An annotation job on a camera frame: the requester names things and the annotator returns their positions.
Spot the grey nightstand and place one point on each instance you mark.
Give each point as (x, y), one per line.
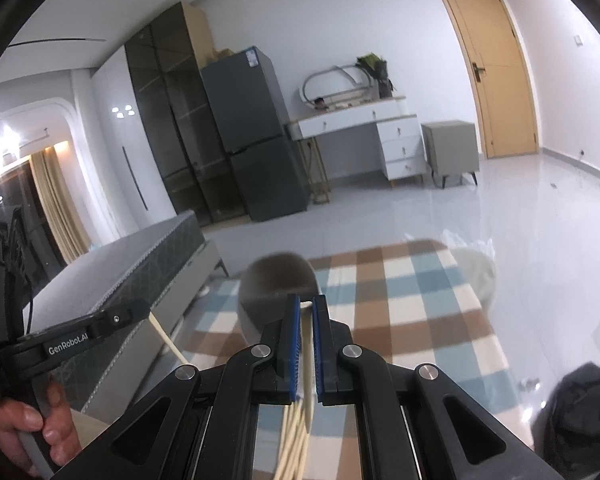
(452, 150)

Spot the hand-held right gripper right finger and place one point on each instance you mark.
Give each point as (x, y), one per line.
(321, 350)

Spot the oval mirror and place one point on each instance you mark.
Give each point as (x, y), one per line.
(330, 85)

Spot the white round cushion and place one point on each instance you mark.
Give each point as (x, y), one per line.
(480, 280)

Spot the bundle of wooden chopsticks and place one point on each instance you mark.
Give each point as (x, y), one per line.
(289, 440)

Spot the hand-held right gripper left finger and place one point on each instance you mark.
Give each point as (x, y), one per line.
(294, 350)

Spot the dark grey fridge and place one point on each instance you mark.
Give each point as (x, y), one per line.
(250, 110)

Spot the white dressing table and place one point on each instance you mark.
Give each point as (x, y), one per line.
(395, 130)

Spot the grey bed frame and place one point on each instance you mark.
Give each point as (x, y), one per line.
(180, 300)

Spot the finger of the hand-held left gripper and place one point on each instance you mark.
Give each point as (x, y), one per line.
(122, 317)

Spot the wooden door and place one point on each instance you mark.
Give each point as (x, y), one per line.
(490, 70)

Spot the checked tablecloth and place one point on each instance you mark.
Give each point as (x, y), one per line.
(405, 310)

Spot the grey utensil holder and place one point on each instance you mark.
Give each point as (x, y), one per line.
(275, 285)

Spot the beige curtain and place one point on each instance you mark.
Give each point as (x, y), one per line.
(60, 210)

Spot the cardboard box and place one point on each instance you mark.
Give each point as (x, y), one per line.
(225, 54)

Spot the black backpack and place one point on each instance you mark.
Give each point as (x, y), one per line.
(585, 420)

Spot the green plant in black pot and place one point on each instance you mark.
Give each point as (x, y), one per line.
(380, 77)

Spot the clear plastic sheet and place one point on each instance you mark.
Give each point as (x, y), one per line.
(467, 240)

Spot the person's left hand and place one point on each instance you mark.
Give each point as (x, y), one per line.
(10, 417)

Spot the white wardrobe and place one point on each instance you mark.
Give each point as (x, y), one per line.
(120, 160)

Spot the dark glass cabinet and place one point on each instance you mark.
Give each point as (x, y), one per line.
(165, 110)

